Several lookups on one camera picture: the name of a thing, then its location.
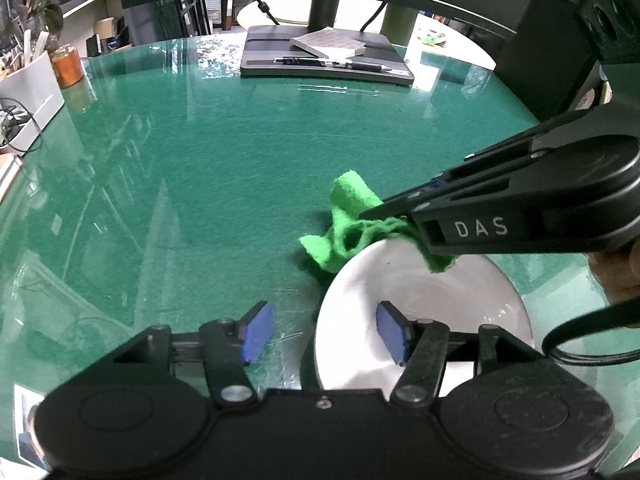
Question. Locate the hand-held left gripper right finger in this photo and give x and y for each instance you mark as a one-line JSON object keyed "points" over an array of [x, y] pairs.
{"points": [[392, 332]]}

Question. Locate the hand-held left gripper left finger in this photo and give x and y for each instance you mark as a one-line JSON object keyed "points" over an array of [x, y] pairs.
{"points": [[257, 332]]}

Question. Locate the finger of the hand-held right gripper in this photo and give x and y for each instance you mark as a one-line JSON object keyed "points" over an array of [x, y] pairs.
{"points": [[575, 127], [400, 205]]}

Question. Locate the green cleaning cloth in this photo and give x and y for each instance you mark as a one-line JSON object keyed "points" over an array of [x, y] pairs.
{"points": [[345, 200]]}

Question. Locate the white bowl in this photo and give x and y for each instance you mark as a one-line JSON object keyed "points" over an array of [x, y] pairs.
{"points": [[450, 290]]}

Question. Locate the person's right hand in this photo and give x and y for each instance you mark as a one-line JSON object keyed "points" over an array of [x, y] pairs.
{"points": [[617, 270]]}

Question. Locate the black speaker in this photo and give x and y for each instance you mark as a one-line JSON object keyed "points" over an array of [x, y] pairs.
{"points": [[560, 50]]}

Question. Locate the white round table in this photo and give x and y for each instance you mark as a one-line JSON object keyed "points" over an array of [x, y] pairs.
{"points": [[465, 45]]}

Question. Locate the black pen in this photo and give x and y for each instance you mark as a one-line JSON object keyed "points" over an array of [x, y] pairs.
{"points": [[350, 64]]}

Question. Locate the clear container with green pieces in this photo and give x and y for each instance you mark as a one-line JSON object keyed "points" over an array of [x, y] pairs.
{"points": [[432, 37]]}

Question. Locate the grey notepad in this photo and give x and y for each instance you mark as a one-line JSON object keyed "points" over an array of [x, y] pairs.
{"points": [[330, 40]]}

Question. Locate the dark grey monitor stand base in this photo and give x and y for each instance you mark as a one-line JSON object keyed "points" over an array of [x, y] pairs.
{"points": [[270, 52]]}

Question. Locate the stack of books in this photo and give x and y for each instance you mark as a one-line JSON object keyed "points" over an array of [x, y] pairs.
{"points": [[7, 172]]}

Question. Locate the orange jar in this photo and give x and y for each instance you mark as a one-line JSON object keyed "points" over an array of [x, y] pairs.
{"points": [[67, 67]]}

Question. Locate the grey desk organizer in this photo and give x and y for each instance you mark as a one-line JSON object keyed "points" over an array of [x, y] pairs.
{"points": [[30, 90]]}

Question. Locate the small cardboard box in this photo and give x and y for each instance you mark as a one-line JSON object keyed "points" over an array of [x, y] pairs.
{"points": [[105, 27]]}

